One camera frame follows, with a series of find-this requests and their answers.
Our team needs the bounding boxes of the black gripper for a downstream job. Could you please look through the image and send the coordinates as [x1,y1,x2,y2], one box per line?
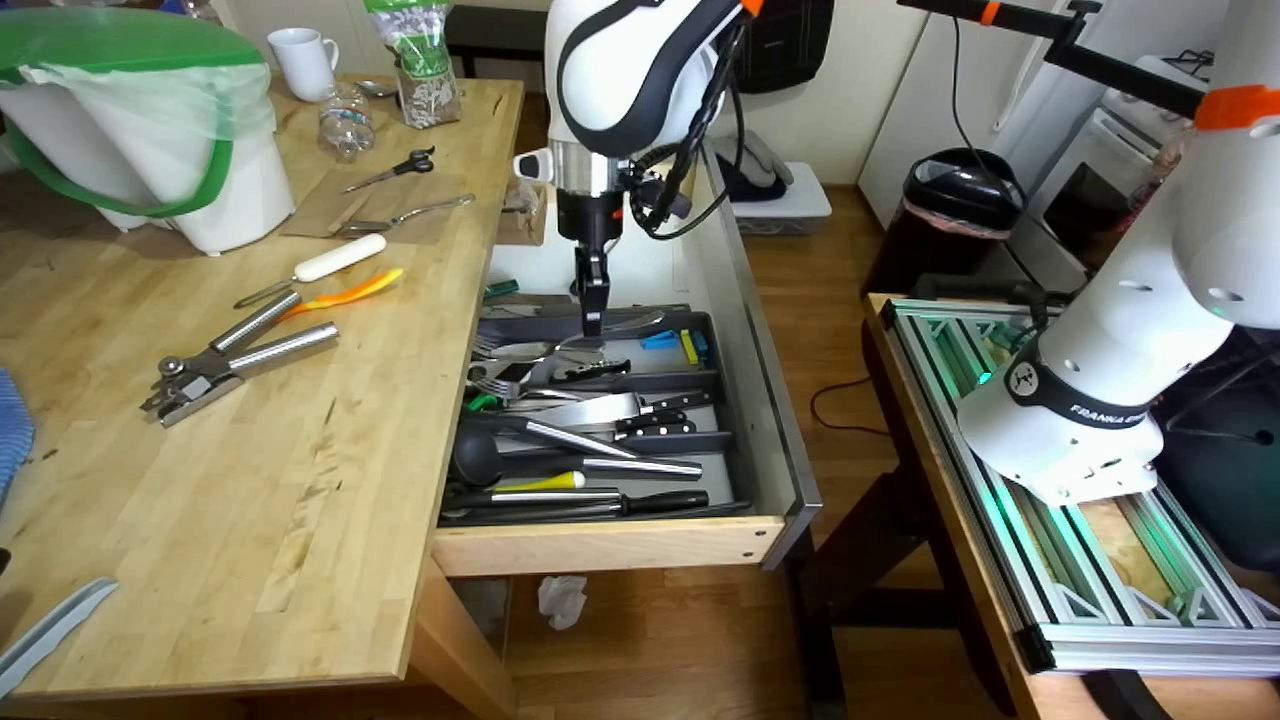
[555,181,634,335]

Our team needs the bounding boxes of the silver spoon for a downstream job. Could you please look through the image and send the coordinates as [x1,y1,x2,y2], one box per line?
[510,335,603,389]

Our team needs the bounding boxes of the wooden drawer with grey front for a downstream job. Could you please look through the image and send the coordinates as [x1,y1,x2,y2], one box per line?
[429,157,829,582]

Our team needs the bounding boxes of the small clear plastic box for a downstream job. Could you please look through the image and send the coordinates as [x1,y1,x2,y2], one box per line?
[498,175,554,249]

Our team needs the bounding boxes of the wide blade kitchen knife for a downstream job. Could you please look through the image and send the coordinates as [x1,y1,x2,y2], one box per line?
[512,385,717,431]

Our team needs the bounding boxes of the grey cutlery organizer tray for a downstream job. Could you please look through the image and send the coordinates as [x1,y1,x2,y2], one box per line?
[436,302,743,528]

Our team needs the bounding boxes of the dark grey pouch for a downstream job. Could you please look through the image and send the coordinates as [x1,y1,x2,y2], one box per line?
[725,133,795,196]

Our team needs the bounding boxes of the black ladle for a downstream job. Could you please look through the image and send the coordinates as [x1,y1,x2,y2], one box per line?
[454,418,645,492]

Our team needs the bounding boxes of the white flat platform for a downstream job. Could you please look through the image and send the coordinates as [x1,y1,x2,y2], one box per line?
[728,161,838,235]

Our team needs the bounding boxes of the clear bag with green print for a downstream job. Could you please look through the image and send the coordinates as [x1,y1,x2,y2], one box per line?
[359,0,469,133]

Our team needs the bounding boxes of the black stool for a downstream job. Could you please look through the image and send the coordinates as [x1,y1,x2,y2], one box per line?
[443,0,554,87]

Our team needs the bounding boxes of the small clear glass jar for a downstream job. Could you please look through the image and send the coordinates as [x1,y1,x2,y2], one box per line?
[312,87,379,166]

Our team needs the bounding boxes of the white crumpled plastic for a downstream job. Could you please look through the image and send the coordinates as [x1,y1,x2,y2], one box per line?
[536,571,593,634]

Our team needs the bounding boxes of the white mug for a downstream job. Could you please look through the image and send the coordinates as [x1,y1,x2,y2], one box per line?
[266,24,343,107]

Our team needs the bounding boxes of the black trash bin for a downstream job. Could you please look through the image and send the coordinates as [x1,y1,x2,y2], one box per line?
[873,143,1033,304]

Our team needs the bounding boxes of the white bucket with green bag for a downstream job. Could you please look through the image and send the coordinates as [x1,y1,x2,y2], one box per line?
[0,9,300,259]

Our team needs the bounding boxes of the black clamp bar orange grips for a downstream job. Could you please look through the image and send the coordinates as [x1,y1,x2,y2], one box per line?
[898,0,1214,120]

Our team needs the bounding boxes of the blue cloth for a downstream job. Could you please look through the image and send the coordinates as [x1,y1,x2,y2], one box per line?
[0,370,36,506]

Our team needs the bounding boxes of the grey flat tool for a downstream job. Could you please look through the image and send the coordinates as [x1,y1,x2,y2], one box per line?
[0,571,121,700]

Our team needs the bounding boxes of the black cable bundle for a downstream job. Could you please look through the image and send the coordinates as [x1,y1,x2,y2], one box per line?
[627,0,754,249]

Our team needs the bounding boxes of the steel handled utensil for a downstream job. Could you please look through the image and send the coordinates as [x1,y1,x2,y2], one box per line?
[573,452,709,480]

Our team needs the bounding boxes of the yellow handled utensil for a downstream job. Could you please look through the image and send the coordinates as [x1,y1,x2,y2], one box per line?
[483,467,593,502]

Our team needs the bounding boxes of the black handled scissors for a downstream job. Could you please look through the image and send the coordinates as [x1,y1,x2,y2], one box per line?
[347,143,439,196]

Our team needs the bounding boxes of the long black handled knife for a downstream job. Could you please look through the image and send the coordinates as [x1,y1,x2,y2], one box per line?
[454,490,714,524]

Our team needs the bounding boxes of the orange handled tool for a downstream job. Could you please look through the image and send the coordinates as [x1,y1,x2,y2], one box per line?
[283,264,409,322]

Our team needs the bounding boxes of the white handled knife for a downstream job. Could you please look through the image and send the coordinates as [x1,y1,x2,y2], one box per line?
[234,231,391,313]

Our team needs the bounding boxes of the black wall speaker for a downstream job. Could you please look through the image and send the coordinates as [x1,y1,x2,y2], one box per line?
[735,0,838,98]

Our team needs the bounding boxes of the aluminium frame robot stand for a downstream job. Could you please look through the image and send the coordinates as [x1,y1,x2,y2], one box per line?
[863,291,1280,675]

